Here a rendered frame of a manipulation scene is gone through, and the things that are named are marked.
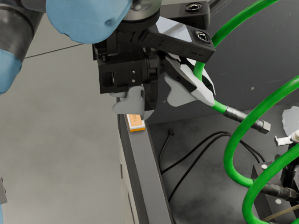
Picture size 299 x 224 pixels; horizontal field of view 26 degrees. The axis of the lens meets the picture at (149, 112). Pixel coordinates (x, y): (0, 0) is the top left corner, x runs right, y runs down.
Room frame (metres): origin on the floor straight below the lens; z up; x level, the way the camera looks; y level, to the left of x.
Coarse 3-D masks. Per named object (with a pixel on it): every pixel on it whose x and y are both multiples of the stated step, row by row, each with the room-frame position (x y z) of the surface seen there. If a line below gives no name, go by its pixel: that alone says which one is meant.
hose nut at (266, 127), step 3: (264, 123) 0.71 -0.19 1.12; (267, 123) 0.71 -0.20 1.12; (264, 126) 0.70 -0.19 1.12; (267, 126) 0.70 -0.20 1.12; (270, 126) 0.71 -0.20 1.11; (261, 129) 0.70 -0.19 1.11; (264, 129) 0.70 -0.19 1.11; (267, 129) 0.70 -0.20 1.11; (261, 132) 0.70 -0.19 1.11; (264, 132) 0.70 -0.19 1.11
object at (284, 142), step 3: (282, 138) 0.69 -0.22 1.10; (285, 138) 0.69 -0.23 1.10; (288, 138) 0.69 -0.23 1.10; (279, 141) 0.68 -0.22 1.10; (282, 141) 0.68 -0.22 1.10; (285, 141) 0.68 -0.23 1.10; (288, 141) 0.68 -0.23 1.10; (291, 141) 0.68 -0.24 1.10; (279, 144) 0.68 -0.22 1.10; (282, 144) 0.68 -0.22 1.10; (285, 144) 0.68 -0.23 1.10
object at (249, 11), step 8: (264, 0) 0.70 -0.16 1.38; (272, 0) 0.70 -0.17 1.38; (248, 8) 0.70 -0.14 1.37; (256, 8) 0.70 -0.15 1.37; (240, 16) 0.70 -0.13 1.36; (248, 16) 0.70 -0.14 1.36; (224, 24) 0.70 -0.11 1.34; (232, 24) 0.70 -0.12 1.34; (216, 32) 0.70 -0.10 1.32; (224, 32) 0.69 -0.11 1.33; (216, 40) 0.69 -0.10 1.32; (200, 64) 0.69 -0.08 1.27; (200, 72) 0.69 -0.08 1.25; (200, 80) 0.69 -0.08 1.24; (216, 104) 0.70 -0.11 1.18
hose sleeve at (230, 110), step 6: (228, 108) 0.70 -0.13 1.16; (234, 108) 0.71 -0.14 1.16; (222, 114) 0.70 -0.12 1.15; (228, 114) 0.69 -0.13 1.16; (234, 114) 0.70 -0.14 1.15; (240, 114) 0.70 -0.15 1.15; (246, 114) 0.71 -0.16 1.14; (240, 120) 0.70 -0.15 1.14; (258, 120) 0.71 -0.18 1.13; (252, 126) 0.70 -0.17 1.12; (258, 126) 0.70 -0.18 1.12
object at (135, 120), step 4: (132, 116) 0.86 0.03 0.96; (136, 116) 0.86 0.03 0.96; (132, 120) 0.85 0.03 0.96; (136, 120) 0.85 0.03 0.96; (140, 120) 0.85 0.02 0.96; (132, 124) 0.84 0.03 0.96; (136, 124) 0.84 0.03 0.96; (140, 124) 0.84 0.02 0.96; (140, 128) 0.84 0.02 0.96; (144, 128) 0.84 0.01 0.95
